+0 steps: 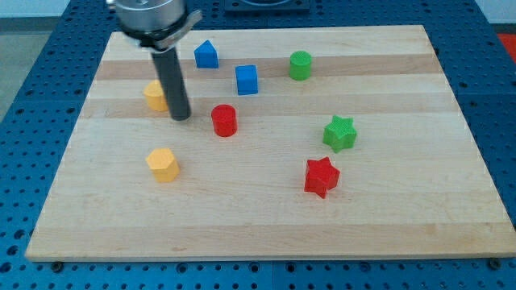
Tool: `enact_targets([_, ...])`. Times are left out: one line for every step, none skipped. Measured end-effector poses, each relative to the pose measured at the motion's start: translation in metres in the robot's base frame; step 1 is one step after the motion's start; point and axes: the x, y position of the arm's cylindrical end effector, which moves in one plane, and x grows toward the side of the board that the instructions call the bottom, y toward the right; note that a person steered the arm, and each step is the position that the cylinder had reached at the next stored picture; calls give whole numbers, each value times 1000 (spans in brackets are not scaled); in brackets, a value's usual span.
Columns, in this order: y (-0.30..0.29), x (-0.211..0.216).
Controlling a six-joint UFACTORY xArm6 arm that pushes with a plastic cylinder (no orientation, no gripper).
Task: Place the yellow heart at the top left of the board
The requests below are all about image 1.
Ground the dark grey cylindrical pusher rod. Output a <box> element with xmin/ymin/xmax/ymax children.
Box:
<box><xmin>152</xmin><ymin>48</ymin><xmax>191</xmax><ymax>121</ymax></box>

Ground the yellow heart block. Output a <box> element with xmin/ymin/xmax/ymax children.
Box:
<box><xmin>143</xmin><ymin>80</ymin><xmax>168</xmax><ymax>112</ymax></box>

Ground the light wooden board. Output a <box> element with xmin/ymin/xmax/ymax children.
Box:
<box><xmin>26</xmin><ymin>25</ymin><xmax>515</xmax><ymax>262</ymax></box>

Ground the blue triangle block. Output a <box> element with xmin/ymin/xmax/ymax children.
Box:
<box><xmin>194</xmin><ymin>40</ymin><xmax>219</xmax><ymax>68</ymax></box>

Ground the red cylinder block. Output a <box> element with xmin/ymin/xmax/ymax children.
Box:
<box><xmin>211</xmin><ymin>104</ymin><xmax>238</xmax><ymax>137</ymax></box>

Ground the blue cube block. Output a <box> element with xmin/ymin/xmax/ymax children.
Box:
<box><xmin>235</xmin><ymin>64</ymin><xmax>258</xmax><ymax>95</ymax></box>

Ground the dark mounting plate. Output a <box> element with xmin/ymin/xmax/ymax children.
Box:
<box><xmin>223</xmin><ymin>0</ymin><xmax>311</xmax><ymax>12</ymax></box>

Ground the yellow hexagon block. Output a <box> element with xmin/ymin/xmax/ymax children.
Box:
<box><xmin>145</xmin><ymin>148</ymin><xmax>180</xmax><ymax>183</ymax></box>

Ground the green cylinder block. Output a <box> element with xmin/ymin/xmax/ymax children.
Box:
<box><xmin>289</xmin><ymin>51</ymin><xmax>312</xmax><ymax>81</ymax></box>

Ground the green star block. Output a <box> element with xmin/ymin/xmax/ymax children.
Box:
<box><xmin>322</xmin><ymin>115</ymin><xmax>357</xmax><ymax>153</ymax></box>

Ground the red star block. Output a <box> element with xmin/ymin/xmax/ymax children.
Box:
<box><xmin>304</xmin><ymin>156</ymin><xmax>340</xmax><ymax>199</ymax></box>

